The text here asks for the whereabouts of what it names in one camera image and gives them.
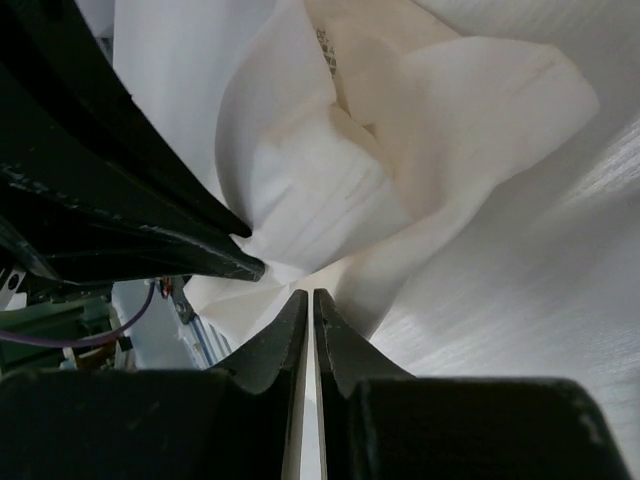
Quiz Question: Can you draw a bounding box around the white bra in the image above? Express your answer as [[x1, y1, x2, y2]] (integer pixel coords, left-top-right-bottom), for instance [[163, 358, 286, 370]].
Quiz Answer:
[[112, 0, 601, 341]]

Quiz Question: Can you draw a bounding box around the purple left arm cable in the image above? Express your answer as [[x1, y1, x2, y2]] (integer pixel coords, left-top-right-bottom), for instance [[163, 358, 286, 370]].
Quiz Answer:
[[0, 284, 156, 349]]

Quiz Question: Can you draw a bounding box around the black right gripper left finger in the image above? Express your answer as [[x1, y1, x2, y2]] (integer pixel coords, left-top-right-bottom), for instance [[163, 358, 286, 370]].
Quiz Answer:
[[1, 290, 308, 479]]

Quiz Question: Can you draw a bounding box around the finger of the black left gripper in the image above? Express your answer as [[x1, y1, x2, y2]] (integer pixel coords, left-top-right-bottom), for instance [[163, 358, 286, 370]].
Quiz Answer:
[[0, 79, 266, 284], [1, 1, 251, 237]]

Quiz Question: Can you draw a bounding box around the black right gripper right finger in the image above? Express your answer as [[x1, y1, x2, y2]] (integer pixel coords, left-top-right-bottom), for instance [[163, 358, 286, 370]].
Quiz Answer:
[[313, 289, 630, 479]]

